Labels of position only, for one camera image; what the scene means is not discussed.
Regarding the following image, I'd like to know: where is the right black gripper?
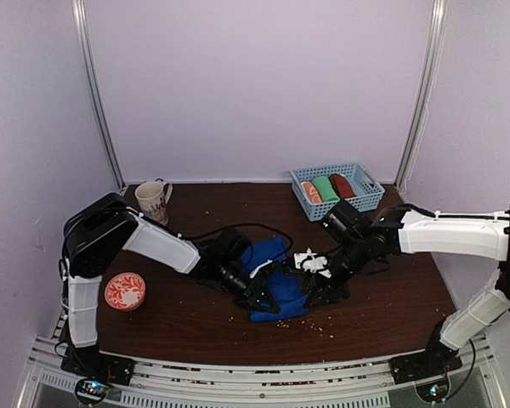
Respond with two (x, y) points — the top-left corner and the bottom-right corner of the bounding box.
(301, 236), (371, 309)

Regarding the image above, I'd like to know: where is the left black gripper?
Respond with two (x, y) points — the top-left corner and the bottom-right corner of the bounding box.
(215, 258), (280, 315)

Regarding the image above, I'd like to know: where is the blue towel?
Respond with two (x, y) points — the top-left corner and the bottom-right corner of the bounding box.
(241, 236), (309, 323)

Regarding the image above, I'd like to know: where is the brown towel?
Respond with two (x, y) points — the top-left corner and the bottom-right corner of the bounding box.
(329, 173), (356, 199)

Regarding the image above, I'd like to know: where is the light blue plastic basket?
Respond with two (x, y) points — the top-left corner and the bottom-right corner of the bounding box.
(290, 162), (385, 222)

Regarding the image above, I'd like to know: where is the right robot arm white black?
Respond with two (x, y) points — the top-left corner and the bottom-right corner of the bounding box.
(294, 201), (510, 376)

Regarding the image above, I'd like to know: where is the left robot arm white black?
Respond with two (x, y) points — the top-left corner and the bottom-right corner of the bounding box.
(60, 193), (281, 377)

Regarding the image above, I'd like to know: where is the orange white rolled towel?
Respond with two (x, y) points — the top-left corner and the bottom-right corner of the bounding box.
(302, 182), (323, 205)

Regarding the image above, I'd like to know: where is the green rolled towel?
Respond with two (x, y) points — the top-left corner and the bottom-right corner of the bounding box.
(311, 176), (340, 202)

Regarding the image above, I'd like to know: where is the orange patterned bowl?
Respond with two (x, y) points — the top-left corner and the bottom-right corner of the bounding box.
(104, 272), (146, 312)

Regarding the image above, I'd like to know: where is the white patterned mug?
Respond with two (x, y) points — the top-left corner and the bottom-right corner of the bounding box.
(134, 179), (173, 225)

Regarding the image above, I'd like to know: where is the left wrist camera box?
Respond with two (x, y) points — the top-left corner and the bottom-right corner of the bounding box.
(209, 227), (252, 263)

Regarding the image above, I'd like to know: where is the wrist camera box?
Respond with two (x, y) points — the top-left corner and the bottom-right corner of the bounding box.
(209, 227), (252, 263)
(320, 200), (372, 244)

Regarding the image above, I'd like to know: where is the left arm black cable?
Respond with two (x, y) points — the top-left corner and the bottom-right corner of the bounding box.
(178, 222), (294, 256)

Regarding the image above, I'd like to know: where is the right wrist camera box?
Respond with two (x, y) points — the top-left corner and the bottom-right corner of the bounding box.
(320, 200), (372, 244)

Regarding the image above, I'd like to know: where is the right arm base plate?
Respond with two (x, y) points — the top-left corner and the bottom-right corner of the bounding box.
(389, 350), (462, 384)

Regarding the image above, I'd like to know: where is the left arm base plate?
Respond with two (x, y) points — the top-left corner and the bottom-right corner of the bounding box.
(60, 345), (135, 386)

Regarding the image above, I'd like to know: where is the front aluminium rail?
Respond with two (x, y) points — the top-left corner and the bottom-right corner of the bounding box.
(16, 335), (507, 408)

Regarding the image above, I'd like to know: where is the right aluminium frame post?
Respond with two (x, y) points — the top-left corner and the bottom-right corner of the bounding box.
(394, 0), (447, 194)

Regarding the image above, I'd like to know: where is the aluminium frame post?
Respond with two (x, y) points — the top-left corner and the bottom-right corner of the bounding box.
(394, 0), (447, 194)
(71, 0), (125, 190)

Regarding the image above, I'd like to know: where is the left aluminium frame post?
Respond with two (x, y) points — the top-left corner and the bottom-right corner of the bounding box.
(71, 0), (125, 190)

